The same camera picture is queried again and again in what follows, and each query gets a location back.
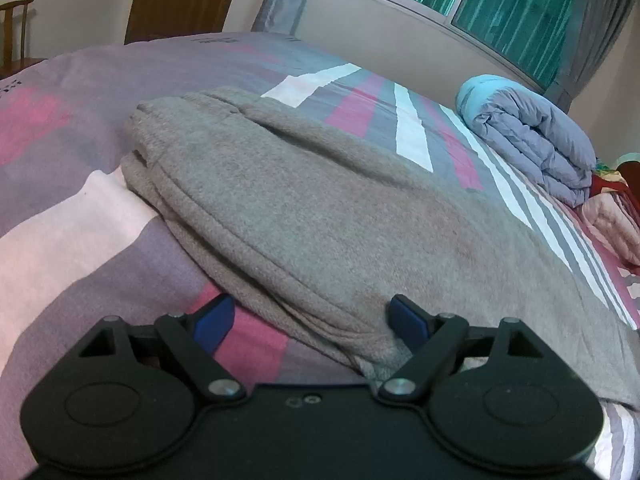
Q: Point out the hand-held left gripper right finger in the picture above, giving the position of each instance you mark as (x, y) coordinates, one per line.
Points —
(407, 318)

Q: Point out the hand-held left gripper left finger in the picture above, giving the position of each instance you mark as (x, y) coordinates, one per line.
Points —
(216, 321)

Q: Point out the grey pants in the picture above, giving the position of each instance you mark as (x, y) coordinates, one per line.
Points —
(300, 210)

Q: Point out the striped bed sheet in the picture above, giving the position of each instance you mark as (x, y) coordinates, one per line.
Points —
(75, 220)

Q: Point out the folded lavender quilt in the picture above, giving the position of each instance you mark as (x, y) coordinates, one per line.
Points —
(530, 135)

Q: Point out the folded pink blanket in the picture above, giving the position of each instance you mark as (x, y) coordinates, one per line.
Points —
(612, 222)

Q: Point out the colourful red cloth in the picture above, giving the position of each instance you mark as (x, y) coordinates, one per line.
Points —
(607, 180)

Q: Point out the wooden headboard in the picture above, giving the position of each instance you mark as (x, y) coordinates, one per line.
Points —
(631, 167)

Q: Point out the window with green panes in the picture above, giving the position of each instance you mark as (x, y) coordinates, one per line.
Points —
(505, 15)

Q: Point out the brown wooden door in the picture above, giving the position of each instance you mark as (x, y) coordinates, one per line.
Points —
(175, 0)

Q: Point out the wooden chair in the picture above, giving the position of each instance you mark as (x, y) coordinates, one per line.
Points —
(12, 35)

